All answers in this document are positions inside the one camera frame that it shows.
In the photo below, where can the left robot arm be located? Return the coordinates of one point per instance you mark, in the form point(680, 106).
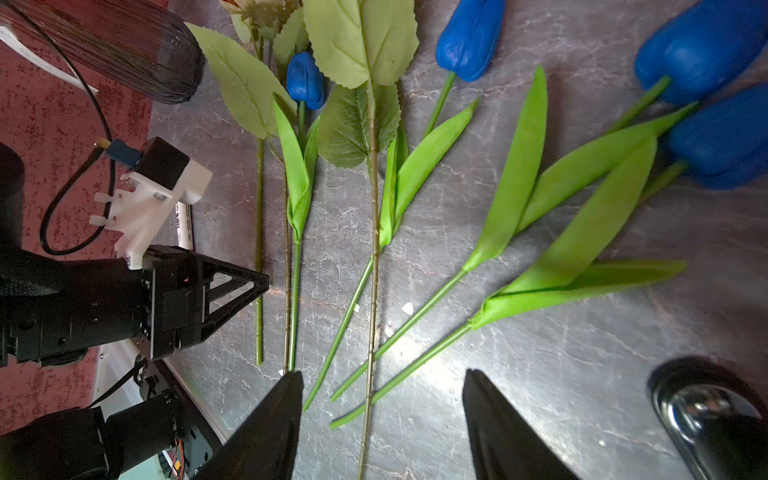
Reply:
point(81, 442)

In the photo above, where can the red gerbera flower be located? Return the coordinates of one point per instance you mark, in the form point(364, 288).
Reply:
point(247, 81)

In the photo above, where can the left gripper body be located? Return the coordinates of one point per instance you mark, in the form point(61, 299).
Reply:
point(53, 312)

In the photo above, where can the left dark glass vase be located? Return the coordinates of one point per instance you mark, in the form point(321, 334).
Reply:
point(138, 44)

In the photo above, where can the black stapler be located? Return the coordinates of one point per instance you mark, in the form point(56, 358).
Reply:
point(717, 422)

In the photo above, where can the blue tulip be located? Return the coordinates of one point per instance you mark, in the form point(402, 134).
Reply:
point(688, 59)
point(306, 85)
point(402, 170)
point(725, 144)

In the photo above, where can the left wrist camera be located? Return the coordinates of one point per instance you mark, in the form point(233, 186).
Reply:
point(161, 177)

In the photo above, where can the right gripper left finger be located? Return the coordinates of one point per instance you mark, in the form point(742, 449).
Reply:
point(265, 445)

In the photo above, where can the blue tulip far left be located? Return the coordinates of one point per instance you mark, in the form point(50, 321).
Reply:
point(306, 85)

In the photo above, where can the red white marker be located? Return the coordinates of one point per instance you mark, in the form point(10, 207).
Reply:
point(184, 226)

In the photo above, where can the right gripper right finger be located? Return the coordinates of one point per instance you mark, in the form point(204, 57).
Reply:
point(503, 445)

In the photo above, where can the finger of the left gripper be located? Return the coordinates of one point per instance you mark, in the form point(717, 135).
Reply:
point(226, 290)

